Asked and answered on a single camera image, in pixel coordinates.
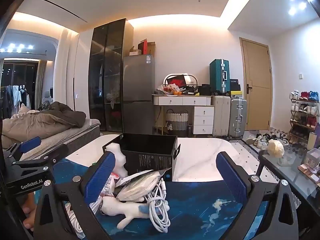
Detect black and white rug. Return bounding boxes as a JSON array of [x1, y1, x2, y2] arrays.
[[229, 139, 300, 205]]

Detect white plush toy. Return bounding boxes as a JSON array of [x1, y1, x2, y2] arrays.
[[100, 196, 170, 229]]

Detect beige duvet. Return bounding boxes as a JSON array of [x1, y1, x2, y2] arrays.
[[1, 110, 75, 143]]

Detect clear glass cup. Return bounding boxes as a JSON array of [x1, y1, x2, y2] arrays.
[[277, 152, 293, 167]]

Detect shoe rack with shoes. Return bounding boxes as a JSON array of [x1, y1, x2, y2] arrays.
[[289, 90, 320, 143]]

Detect white coiled cable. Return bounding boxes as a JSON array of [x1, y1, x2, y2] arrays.
[[144, 177, 172, 233]]

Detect dark brown blanket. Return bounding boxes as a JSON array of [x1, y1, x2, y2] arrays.
[[47, 101, 87, 128]]

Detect person's left hand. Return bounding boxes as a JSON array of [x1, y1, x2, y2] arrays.
[[21, 192, 38, 230]]

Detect small house model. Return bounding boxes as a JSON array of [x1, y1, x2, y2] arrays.
[[305, 150, 320, 168]]

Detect teal suitcase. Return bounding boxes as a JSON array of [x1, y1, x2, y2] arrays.
[[209, 59, 230, 94]]

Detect glass side table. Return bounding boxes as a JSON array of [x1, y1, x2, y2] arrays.
[[257, 142, 320, 220]]

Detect white office chair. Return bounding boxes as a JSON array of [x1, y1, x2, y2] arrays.
[[41, 90, 54, 110]]

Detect red and black box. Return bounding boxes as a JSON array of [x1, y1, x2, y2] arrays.
[[137, 39, 148, 55]]

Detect beige suitcase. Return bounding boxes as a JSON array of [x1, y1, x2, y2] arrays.
[[211, 95, 231, 137]]

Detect wooden door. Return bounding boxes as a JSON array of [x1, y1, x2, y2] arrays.
[[239, 37, 273, 131]]

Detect pile of shoes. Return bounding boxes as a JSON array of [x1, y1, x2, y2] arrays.
[[246, 127, 292, 149]]

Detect white vanity desk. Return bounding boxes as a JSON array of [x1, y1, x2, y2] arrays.
[[152, 95, 215, 135]]

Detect clear bag with red print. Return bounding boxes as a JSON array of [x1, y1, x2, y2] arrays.
[[101, 171, 120, 195]]

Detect silver suitcase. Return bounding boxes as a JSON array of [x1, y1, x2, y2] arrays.
[[229, 98, 247, 138]]

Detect cream tumbler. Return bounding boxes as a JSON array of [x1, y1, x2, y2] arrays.
[[307, 132, 318, 150]]

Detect blue printed mat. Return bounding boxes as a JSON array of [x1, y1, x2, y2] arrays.
[[32, 152, 270, 240]]

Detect white wardrobe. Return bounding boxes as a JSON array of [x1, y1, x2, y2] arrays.
[[56, 27, 94, 120]]

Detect flat black box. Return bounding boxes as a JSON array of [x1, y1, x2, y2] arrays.
[[230, 79, 242, 92]]

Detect black cardboard box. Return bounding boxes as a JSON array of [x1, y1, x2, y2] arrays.
[[102, 133, 181, 177]]

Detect white framed mirror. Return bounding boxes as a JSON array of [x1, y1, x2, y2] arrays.
[[162, 73, 198, 93]]

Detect hanging clothes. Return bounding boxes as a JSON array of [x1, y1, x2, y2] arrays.
[[0, 84, 33, 118]]

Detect grey fridge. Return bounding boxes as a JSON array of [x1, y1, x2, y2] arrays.
[[122, 54, 156, 135]]

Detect grey bed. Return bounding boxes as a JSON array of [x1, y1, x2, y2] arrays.
[[0, 119, 101, 161]]

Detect black glass cabinet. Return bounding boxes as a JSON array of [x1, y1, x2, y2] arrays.
[[88, 18, 134, 132]]

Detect black and red shoebox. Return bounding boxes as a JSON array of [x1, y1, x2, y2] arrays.
[[166, 74, 189, 86]]

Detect plastic bag of fruit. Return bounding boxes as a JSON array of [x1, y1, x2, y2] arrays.
[[157, 84, 179, 95]]

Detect white wicker basket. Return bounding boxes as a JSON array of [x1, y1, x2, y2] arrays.
[[166, 109, 189, 130]]

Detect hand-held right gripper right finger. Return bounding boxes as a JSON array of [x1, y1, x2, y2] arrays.
[[215, 151, 304, 240]]

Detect cream fluffy object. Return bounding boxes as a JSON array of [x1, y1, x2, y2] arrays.
[[267, 139, 285, 157]]

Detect white striped plastic packet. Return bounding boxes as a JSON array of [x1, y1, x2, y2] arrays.
[[64, 196, 103, 239]]

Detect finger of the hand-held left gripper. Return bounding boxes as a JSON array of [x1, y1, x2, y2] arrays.
[[2, 136, 42, 161], [11, 145, 69, 174]]

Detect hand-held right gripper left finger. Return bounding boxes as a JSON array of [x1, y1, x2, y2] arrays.
[[34, 151, 117, 240]]

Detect black desk box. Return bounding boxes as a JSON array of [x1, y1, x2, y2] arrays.
[[197, 84, 212, 96]]

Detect clear mask packet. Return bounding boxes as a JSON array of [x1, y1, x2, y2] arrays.
[[115, 169, 173, 202]]

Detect beige curtain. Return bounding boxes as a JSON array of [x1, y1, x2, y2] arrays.
[[37, 60, 48, 110]]

